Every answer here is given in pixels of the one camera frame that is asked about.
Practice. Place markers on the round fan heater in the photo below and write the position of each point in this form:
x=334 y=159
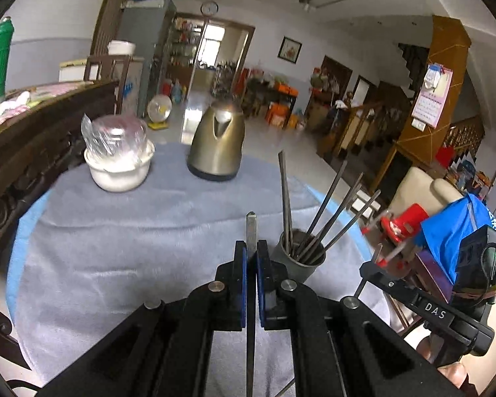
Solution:
x=159 y=109

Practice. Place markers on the grey refrigerator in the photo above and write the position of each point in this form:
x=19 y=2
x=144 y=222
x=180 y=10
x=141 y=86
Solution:
x=148 y=37

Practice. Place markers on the metal chopstick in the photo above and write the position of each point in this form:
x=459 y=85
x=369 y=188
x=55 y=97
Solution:
x=339 y=206
x=251 y=231
x=360 y=287
x=330 y=192
x=285 y=198
x=351 y=219

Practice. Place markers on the shelf with goods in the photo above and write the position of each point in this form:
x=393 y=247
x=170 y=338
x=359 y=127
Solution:
x=184 y=49

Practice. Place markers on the wall calendar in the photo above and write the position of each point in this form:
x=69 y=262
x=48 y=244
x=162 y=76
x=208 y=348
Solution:
x=432 y=95

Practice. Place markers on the beige armchair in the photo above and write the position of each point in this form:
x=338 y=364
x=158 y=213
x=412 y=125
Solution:
x=421 y=192

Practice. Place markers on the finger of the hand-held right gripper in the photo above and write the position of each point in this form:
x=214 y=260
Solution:
x=396 y=252

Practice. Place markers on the dark wooden sideboard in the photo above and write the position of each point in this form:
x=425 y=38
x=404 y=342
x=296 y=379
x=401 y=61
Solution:
x=29 y=161

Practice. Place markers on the clear plastic bag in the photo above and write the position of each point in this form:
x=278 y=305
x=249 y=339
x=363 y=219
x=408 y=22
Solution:
x=113 y=136

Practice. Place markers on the round wall clock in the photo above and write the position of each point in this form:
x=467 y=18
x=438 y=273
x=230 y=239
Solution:
x=209 y=7

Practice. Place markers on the wooden pillar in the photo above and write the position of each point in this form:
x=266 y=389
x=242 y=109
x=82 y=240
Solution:
x=434 y=153

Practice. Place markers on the table with orange boxes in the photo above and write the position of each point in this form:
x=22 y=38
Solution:
x=279 y=103

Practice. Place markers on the framed wall picture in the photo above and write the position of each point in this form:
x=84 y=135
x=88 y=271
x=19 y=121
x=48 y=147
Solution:
x=289 y=49

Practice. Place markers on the cardboard box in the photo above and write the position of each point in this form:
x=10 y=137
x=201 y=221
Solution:
x=72 y=70

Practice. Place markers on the blue bag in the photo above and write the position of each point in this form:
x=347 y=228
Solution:
x=446 y=231

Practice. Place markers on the wooden staircase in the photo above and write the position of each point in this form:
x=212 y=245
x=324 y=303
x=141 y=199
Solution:
x=363 y=128

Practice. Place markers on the pink patterned cloth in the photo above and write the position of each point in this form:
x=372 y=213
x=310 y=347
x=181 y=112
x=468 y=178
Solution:
x=20 y=105

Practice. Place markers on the white bucket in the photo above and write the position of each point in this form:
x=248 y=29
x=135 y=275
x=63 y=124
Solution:
x=121 y=48

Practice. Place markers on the white chest freezer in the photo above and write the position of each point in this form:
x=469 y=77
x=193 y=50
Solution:
x=134 y=82

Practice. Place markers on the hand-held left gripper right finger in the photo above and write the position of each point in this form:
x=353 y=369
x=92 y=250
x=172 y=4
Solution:
x=261 y=275

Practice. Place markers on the grey metal cup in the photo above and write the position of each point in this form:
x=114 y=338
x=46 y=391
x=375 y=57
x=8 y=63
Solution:
x=291 y=266

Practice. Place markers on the gold electric kettle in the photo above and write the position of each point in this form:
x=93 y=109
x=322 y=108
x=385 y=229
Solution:
x=217 y=149

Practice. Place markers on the grey towel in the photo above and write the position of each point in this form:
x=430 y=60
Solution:
x=128 y=256

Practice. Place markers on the white bowl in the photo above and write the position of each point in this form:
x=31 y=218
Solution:
x=120 y=175

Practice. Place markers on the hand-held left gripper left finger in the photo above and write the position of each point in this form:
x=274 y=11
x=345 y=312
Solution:
x=243 y=275

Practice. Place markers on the person's right hand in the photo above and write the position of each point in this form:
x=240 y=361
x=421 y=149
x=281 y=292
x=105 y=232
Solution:
x=454 y=374

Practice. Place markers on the light blue table mat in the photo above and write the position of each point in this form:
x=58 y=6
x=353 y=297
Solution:
x=22 y=248

